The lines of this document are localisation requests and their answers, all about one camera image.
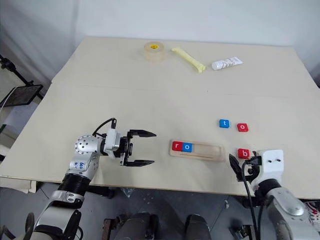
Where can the clear tape roll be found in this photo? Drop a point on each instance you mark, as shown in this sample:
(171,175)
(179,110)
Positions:
(155,53)

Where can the black table frame bar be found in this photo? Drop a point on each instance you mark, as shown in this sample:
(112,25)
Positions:
(101,192)

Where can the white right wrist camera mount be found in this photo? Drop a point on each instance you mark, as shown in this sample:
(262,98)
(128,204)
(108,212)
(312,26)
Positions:
(272,162)

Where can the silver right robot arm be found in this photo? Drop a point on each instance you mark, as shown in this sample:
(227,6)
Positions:
(287,207)

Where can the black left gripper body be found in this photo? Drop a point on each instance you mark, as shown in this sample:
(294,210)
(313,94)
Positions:
(126,150)

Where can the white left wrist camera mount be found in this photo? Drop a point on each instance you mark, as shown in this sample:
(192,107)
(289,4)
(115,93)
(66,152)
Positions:
(112,142)

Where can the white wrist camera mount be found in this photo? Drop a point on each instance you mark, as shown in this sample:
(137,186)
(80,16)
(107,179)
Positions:
(272,162)
(112,142)

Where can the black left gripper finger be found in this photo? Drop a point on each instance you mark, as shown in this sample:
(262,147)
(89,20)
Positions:
(140,163)
(142,133)

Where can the white cream tube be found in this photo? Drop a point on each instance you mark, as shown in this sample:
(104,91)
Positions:
(226,64)

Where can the red letter b block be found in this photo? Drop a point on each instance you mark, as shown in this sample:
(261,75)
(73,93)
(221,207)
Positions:
(243,153)

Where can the red letter o block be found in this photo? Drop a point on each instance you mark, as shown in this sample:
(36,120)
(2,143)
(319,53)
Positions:
(243,127)

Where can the blue letter t block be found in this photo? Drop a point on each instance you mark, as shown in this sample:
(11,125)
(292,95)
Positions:
(224,123)

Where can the red letter r block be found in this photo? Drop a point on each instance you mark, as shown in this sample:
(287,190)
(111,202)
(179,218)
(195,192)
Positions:
(177,146)

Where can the wooden letter tray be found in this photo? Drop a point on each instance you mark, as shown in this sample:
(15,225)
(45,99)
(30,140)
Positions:
(207,151)

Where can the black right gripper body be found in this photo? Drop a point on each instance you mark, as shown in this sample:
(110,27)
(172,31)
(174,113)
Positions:
(253,161)

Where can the black tripod stand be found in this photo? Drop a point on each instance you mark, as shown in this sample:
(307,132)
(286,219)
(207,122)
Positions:
(15,71)

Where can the yellow sachet packet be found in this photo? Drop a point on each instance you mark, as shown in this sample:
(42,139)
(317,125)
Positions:
(188,59)

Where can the black tablet screen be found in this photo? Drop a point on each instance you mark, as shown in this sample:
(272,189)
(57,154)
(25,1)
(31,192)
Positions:
(21,96)

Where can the blue letter o block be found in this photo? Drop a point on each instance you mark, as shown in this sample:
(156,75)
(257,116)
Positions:
(186,147)

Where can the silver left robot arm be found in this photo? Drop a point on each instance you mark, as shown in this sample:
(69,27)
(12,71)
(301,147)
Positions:
(85,146)

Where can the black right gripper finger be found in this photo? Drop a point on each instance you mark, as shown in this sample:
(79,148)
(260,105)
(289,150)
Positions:
(239,176)
(234,162)

